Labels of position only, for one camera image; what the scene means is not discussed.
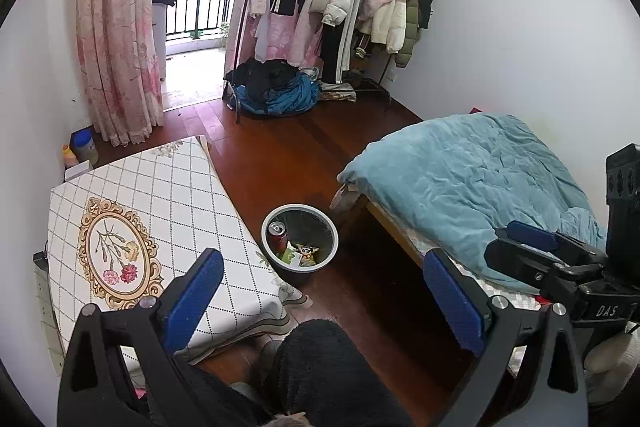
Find black hanging garment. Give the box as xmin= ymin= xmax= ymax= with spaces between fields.
xmin=416 ymin=0 xmax=437 ymax=30

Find red drink can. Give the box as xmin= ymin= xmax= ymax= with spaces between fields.
xmin=268 ymin=221 xmax=289 ymax=254

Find metal clothes rack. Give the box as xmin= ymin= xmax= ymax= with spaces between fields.
xmin=222 ymin=0 xmax=437 ymax=126

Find blue and white tub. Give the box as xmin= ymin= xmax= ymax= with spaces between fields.
xmin=70 ymin=129 xmax=99 ymax=166

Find green jacket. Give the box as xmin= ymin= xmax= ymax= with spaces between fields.
xmin=395 ymin=0 xmax=422 ymax=68

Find grey metal frame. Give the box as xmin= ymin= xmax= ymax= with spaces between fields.
xmin=32 ymin=249 xmax=69 ymax=376

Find small white box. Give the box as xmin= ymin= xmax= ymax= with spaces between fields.
xmin=64 ymin=161 xmax=94 ymax=182

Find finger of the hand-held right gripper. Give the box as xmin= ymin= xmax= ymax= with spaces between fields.
xmin=484 ymin=239 xmax=572 ymax=296
xmin=506 ymin=220 xmax=608 ymax=264

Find round grey trash bin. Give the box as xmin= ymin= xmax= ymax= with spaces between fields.
xmin=261 ymin=204 xmax=340 ymax=286

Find blue and black clothes pile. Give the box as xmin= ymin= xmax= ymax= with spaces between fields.
xmin=225 ymin=59 xmax=322 ymax=116

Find white cabinet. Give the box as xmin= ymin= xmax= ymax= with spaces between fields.
xmin=151 ymin=2 xmax=169 ymax=84

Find pink floral curtain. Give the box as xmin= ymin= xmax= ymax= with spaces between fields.
xmin=75 ymin=0 xmax=169 ymax=148

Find person's black fleece trouser leg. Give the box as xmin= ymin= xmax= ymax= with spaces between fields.
xmin=189 ymin=319 xmax=417 ymax=427

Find patterned floor cloth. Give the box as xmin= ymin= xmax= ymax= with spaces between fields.
xmin=319 ymin=88 xmax=359 ymax=104

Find cream jacket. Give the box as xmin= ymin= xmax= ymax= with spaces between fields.
xmin=369 ymin=0 xmax=409 ymax=54

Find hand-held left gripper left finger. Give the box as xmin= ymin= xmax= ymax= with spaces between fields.
xmin=57 ymin=249 xmax=226 ymax=427

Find wooden bed frame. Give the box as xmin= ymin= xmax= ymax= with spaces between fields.
xmin=330 ymin=184 xmax=431 ymax=270

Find pink hanging dress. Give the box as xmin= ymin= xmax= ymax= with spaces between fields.
xmin=254 ymin=0 xmax=325 ymax=68

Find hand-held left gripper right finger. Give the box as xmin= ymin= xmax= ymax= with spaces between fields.
xmin=422 ymin=249 xmax=589 ymax=427

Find black white-striped trousers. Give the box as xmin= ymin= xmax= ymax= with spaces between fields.
xmin=319 ymin=21 xmax=352 ymax=86

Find bed with teal blanket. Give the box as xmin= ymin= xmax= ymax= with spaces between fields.
xmin=337 ymin=113 xmax=609 ymax=296

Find person's right hand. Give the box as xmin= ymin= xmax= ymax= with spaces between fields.
xmin=584 ymin=332 xmax=640 ymax=406

